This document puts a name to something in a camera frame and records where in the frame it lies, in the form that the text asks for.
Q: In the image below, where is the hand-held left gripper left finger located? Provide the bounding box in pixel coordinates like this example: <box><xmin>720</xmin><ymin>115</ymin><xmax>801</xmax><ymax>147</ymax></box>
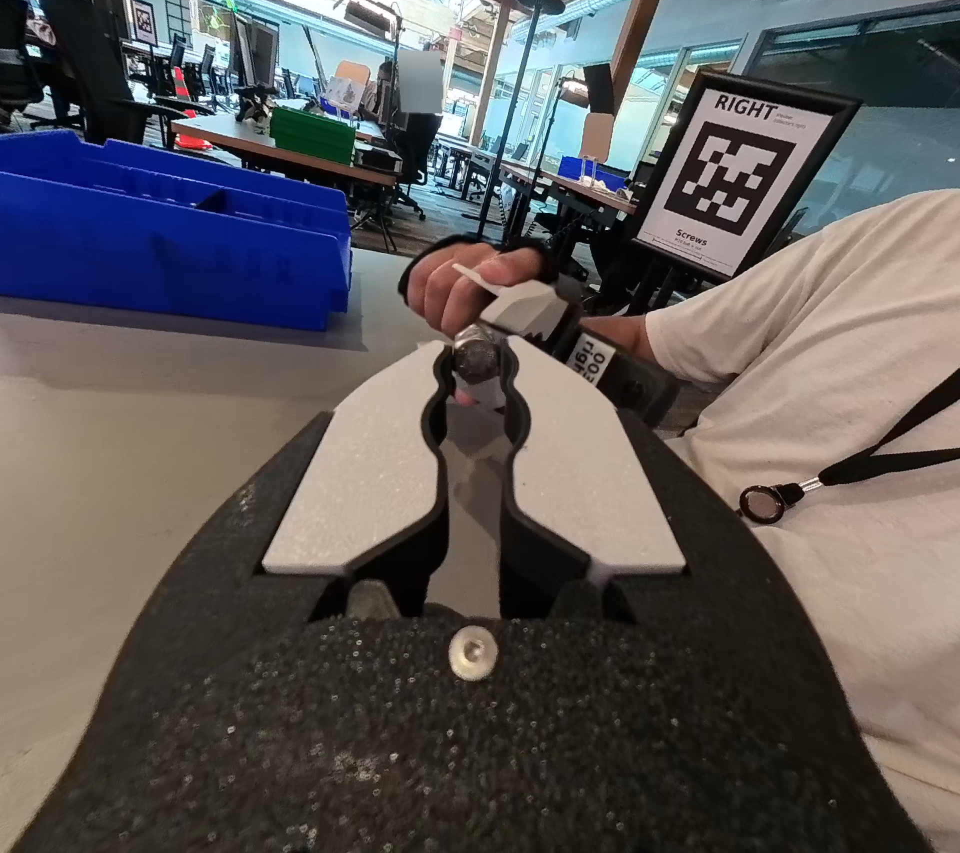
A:
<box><xmin>258</xmin><ymin>335</ymin><xmax>455</xmax><ymax>618</ymax></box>

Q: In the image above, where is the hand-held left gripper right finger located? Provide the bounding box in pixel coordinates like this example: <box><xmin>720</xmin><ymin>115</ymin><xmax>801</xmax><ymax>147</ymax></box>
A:
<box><xmin>497</xmin><ymin>335</ymin><xmax>689</xmax><ymax>618</ymax></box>

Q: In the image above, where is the steel hex bolt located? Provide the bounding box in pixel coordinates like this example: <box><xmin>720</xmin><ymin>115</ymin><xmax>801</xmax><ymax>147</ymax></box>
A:
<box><xmin>452</xmin><ymin>341</ymin><xmax>502</xmax><ymax>382</ymax></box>

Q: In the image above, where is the blue plastic bin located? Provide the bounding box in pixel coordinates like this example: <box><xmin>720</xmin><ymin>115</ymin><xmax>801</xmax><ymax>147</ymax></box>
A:
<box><xmin>0</xmin><ymin>131</ymin><xmax>354</xmax><ymax>331</ymax></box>
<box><xmin>558</xmin><ymin>157</ymin><xmax>631</xmax><ymax>188</ymax></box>

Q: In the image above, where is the person's right forearm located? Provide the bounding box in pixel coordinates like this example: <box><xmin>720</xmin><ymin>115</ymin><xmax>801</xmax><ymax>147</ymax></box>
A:
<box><xmin>581</xmin><ymin>313</ymin><xmax>661</xmax><ymax>363</ymax></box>

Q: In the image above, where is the person's right hand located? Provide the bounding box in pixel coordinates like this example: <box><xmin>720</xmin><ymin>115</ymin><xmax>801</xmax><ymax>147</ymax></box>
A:
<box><xmin>405</xmin><ymin>244</ymin><xmax>549</xmax><ymax>340</ymax></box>

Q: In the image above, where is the wooden desk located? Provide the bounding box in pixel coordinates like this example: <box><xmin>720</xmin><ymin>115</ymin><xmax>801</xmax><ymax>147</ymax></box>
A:
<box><xmin>171</xmin><ymin>114</ymin><xmax>399</xmax><ymax>187</ymax></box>
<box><xmin>435</xmin><ymin>133</ymin><xmax>639</xmax><ymax>247</ymax></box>

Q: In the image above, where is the framed marker sign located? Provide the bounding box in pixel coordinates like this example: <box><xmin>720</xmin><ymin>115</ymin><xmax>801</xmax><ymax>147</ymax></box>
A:
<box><xmin>630</xmin><ymin>71</ymin><xmax>862</xmax><ymax>280</ymax></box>

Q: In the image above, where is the person in white shirt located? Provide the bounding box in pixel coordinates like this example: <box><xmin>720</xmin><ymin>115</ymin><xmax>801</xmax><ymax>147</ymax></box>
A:
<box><xmin>645</xmin><ymin>189</ymin><xmax>960</xmax><ymax>853</ymax></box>

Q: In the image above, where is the green plastic bin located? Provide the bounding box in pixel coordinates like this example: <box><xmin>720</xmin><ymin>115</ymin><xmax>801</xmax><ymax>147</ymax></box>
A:
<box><xmin>268</xmin><ymin>106</ymin><xmax>357</xmax><ymax>166</ymax></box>

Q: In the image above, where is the small document stand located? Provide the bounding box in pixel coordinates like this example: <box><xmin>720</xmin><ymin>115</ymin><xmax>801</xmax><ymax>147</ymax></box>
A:
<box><xmin>322</xmin><ymin>59</ymin><xmax>372</xmax><ymax>119</ymax></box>

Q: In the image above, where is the black floor lamp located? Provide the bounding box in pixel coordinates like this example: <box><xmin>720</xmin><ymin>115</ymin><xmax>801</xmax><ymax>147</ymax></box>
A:
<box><xmin>461</xmin><ymin>0</ymin><xmax>567</xmax><ymax>243</ymax></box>

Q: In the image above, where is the black monitor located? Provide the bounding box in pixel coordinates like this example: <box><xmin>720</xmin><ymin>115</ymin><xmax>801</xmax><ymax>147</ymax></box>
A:
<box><xmin>228</xmin><ymin>13</ymin><xmax>280</xmax><ymax>89</ymax></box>

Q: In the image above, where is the orange traffic cone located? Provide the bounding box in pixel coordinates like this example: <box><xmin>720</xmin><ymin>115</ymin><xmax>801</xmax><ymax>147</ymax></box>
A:
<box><xmin>172</xmin><ymin>67</ymin><xmax>215</xmax><ymax>153</ymax></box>

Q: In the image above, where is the black office chair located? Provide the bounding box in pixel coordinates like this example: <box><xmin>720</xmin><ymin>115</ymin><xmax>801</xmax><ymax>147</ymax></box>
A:
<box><xmin>0</xmin><ymin>0</ymin><xmax>46</xmax><ymax>127</ymax></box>
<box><xmin>30</xmin><ymin>0</ymin><xmax>215</xmax><ymax>145</ymax></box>

